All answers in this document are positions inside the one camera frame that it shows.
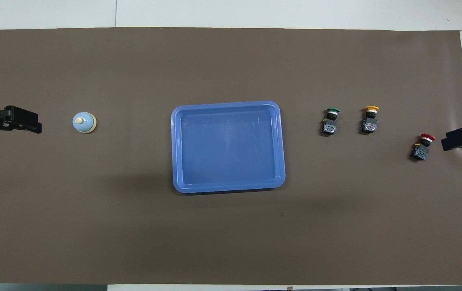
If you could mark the blue plastic tray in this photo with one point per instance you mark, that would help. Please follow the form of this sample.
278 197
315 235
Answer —
226 149

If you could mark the brown table mat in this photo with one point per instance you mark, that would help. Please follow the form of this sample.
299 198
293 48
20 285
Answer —
133 222

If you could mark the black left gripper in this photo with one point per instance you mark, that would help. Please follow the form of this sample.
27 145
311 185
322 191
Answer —
16 116

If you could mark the green push button switch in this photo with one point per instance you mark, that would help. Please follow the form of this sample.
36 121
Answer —
330 123

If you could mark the yellow push button switch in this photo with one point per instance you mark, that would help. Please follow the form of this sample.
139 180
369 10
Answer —
370 121

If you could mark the red push button switch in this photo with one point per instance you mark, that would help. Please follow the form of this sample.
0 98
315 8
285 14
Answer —
422 147

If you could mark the light blue service bell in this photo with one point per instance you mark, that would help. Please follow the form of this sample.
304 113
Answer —
83 122

